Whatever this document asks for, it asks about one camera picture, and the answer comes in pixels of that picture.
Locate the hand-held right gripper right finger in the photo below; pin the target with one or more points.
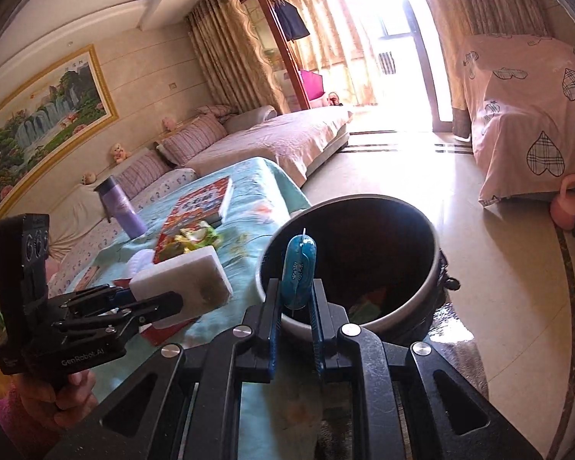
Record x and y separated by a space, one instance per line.
317 330

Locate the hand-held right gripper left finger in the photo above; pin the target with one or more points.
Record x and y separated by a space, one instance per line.
274 330

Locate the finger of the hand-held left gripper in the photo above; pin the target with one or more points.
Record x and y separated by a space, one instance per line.
96 298
148 309

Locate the white foam block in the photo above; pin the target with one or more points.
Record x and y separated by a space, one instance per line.
187 273

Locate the small blue packet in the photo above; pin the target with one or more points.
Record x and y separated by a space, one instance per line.
298 268

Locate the white bin with black liner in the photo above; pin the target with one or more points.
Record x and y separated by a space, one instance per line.
412 249

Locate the person's left forearm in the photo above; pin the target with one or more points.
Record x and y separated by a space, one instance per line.
2 421

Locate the person's left hand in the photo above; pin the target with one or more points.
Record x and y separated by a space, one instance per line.
43 400

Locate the white crumpled tissue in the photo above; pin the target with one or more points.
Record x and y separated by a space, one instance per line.
139 262

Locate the green and white wrapper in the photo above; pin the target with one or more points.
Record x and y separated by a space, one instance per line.
366 309

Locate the green and yellow wrapper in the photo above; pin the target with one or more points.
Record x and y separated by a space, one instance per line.
196 240

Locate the purple thermos bottle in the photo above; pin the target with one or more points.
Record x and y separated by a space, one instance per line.
122 211

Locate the red and white book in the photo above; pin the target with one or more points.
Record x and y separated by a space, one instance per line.
196 201

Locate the small beige plush toy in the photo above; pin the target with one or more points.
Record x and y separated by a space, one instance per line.
87 178

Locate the striped pink pillow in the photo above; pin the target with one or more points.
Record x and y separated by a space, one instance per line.
191 139
141 175

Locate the light blue floral tablecloth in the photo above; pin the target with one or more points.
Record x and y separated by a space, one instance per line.
254 191

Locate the small teddy bear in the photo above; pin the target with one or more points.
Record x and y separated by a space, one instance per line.
120 153

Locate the pink plush toy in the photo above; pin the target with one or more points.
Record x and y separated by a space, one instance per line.
169 123

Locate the framed landscape painting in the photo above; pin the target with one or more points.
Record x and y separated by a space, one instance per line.
38 120

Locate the long sofa with pink cover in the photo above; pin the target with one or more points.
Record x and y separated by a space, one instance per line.
278 139

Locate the pink checked pillow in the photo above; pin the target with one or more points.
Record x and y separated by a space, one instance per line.
215 112

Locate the pink toy on floor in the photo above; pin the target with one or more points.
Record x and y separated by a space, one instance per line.
334 98

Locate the beige patterned curtain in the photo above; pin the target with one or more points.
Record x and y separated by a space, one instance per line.
230 52

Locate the pink kettlebell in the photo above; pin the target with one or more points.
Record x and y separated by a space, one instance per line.
566 211

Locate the pink heart print sheet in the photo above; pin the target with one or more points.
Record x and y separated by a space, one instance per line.
517 105

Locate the hanging dark garment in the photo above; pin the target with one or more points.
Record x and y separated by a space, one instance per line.
291 21

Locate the sheer balcony curtain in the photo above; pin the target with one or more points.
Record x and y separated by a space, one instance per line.
330 19

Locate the tall beige window curtain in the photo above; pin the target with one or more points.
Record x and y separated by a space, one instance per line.
479 0

